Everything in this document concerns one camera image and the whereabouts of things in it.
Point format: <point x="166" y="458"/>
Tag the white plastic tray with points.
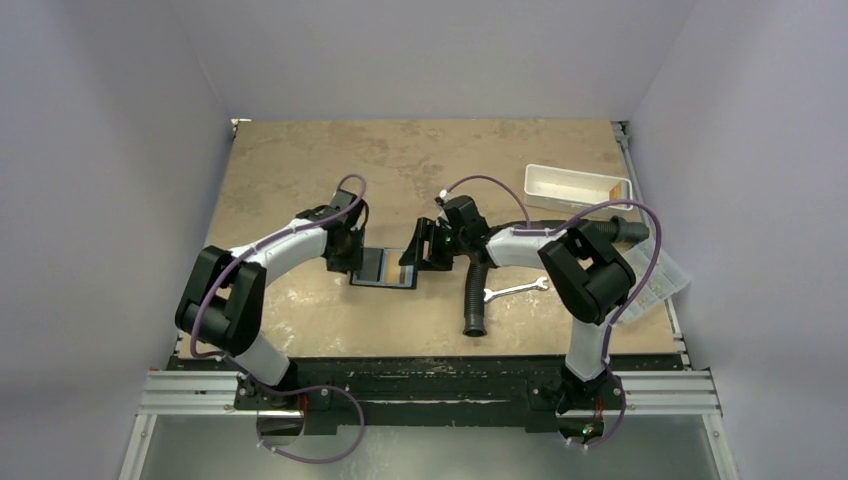
<point x="566" y="190"/>

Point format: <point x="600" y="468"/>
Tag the clear plastic organizer box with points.
<point x="667" y="279"/>

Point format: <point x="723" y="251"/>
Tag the black aluminium base frame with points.
<point x="510" y="392"/>

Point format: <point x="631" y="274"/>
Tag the silver open-end wrench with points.
<point x="540" y="284"/>

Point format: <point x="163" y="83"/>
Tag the gold credit card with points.
<point x="621" y="190"/>
<point x="395" y="274"/>

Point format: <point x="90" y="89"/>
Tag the black leather card holder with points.
<point x="381" y="268"/>

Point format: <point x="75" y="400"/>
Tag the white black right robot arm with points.
<point x="589" y="274"/>

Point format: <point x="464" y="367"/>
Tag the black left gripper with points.
<point x="342" y="265"/>

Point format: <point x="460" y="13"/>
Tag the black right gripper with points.
<point x="436" y="244"/>

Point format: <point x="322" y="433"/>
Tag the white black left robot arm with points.
<point x="222" y="303"/>

